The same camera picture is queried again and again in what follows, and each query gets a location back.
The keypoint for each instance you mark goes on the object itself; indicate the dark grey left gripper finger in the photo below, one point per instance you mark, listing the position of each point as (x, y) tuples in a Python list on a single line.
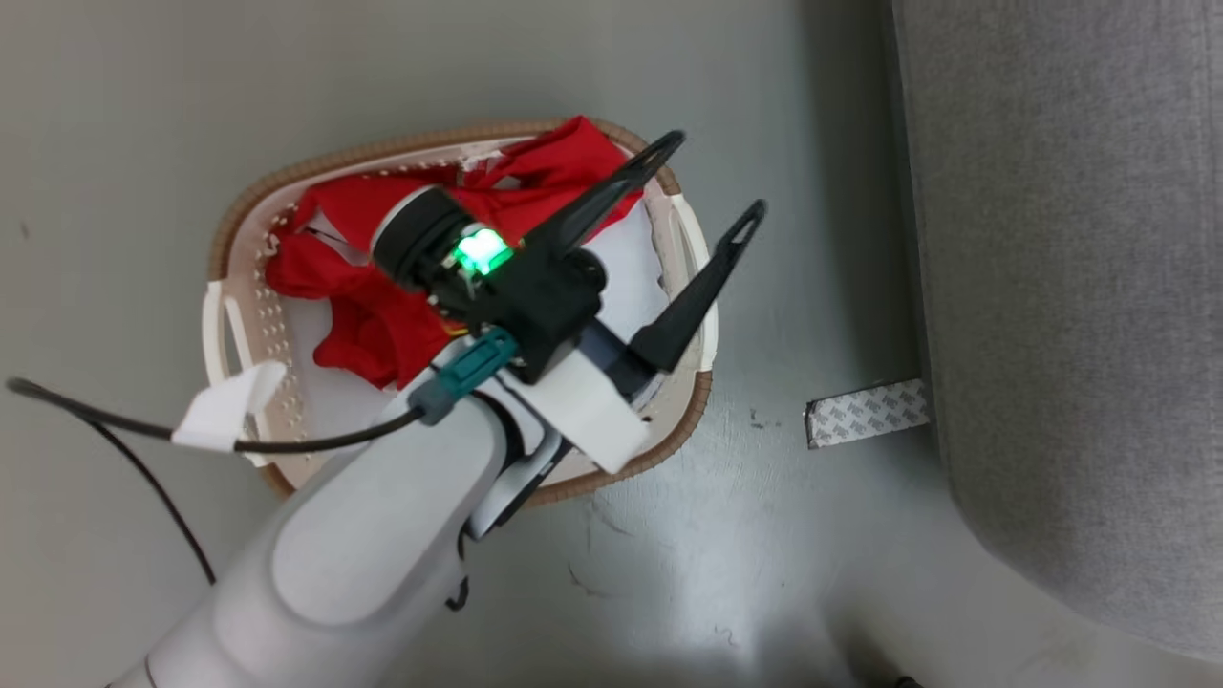
[(697, 291), (602, 201)]

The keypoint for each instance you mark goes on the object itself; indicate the white tape tag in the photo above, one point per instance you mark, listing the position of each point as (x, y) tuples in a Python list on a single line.
[(227, 406)]

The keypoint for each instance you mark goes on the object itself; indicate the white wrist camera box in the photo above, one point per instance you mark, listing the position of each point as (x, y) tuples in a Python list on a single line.
[(588, 406)]

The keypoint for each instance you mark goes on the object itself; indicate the grey fabric sofa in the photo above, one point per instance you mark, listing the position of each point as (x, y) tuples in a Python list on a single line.
[(1080, 287)]

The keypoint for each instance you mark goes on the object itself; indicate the red clothing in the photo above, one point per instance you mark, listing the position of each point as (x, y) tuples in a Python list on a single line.
[(382, 325)]

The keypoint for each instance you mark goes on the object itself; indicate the white laundry basket brown rim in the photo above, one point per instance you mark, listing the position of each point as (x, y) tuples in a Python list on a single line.
[(268, 287)]

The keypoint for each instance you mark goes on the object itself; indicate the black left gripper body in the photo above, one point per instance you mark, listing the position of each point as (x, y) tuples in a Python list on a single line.
[(535, 296)]

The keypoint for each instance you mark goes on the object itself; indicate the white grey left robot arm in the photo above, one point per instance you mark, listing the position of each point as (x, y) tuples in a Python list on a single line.
[(363, 535)]

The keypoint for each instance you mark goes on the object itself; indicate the grey patterned tape strip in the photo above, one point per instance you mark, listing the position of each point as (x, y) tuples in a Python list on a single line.
[(868, 413)]

